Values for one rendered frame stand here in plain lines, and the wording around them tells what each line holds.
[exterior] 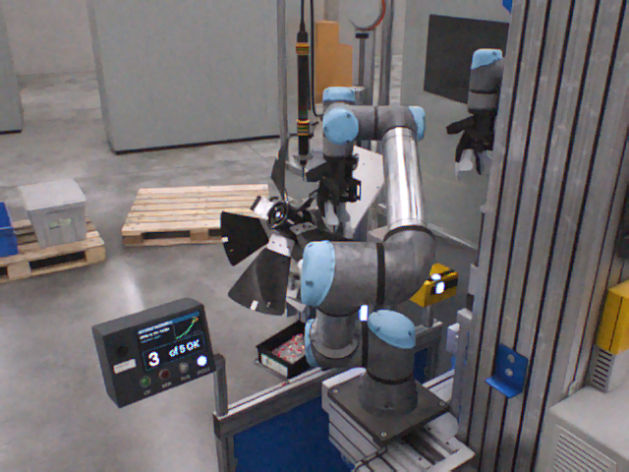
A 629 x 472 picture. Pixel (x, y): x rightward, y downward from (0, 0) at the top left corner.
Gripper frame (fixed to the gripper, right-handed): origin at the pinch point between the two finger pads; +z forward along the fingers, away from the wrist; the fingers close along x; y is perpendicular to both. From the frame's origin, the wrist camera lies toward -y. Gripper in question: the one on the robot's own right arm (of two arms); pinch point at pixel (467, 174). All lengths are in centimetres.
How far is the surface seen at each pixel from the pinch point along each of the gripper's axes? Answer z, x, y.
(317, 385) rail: 65, -45, -13
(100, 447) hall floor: 148, -93, -120
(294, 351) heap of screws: 64, -43, -30
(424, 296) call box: 45.2, -3.5, -9.9
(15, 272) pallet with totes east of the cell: 142, -92, -319
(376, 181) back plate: 20, 12, -54
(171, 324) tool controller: 25, -92, -10
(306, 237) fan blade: 29, -28, -44
